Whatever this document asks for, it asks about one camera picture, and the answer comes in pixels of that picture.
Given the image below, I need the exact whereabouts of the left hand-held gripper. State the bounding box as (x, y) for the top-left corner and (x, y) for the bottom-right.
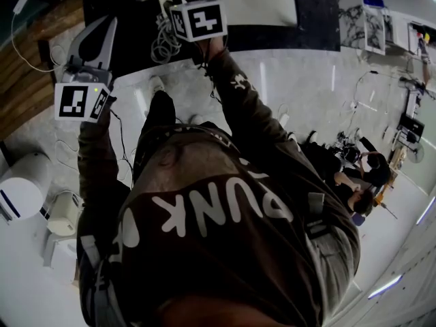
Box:
(54, 16), (119, 124)

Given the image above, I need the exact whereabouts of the black equipment box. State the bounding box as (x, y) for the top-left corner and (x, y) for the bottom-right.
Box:
(396, 112), (426, 143)

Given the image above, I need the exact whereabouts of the person's dark trouser leg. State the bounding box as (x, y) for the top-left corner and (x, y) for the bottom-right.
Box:
(141, 90), (178, 139)

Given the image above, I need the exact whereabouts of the black camera rig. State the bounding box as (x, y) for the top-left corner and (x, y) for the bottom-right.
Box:
(334, 131), (362, 165)

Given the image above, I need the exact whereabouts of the person's brown printed shirt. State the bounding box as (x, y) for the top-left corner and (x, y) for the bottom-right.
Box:
(76, 121), (362, 327)

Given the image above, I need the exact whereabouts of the grey hair dryer cord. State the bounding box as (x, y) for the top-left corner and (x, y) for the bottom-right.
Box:
(149, 10), (184, 66)

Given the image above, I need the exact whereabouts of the person's right forearm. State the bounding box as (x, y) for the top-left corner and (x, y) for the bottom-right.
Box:
(196, 39), (290, 142)

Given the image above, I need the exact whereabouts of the white round bin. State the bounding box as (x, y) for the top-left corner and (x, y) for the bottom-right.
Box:
(0, 151), (52, 221)

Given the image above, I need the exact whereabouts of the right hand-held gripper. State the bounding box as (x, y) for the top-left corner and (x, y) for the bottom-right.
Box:
(169, 0), (228, 43)

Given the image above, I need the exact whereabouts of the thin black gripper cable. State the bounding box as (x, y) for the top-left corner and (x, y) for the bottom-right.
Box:
(108, 107), (139, 183)

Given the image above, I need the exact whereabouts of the grey harness strap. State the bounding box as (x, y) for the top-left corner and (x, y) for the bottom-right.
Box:
(78, 235), (119, 327)
(305, 191), (328, 241)

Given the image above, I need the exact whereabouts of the cream toaster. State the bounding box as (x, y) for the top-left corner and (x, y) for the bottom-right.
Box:
(46, 191), (84, 237)

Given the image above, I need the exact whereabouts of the white strip light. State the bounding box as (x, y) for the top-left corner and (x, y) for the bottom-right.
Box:
(367, 273), (404, 300)
(415, 196), (436, 226)

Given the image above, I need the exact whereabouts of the person's left forearm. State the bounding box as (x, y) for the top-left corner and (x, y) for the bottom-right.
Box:
(77, 112), (121, 197)

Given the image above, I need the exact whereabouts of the black standing fan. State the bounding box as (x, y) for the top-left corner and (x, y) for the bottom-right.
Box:
(407, 144), (425, 165)

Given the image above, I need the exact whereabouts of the white plastic stool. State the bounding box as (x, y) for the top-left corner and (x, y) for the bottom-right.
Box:
(42, 232), (80, 283)

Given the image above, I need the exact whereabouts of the white sink basin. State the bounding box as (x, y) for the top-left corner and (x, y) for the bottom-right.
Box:
(178, 0), (298, 27)

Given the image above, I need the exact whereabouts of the white marble cabinet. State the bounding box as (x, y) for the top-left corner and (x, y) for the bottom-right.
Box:
(337, 0), (387, 56)

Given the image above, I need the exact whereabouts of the black marble sink counter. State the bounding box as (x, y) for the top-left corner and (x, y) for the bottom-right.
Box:
(82, 0), (341, 73)

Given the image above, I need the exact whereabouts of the thin white cable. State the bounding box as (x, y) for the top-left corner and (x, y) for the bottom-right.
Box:
(11, 11), (66, 74)

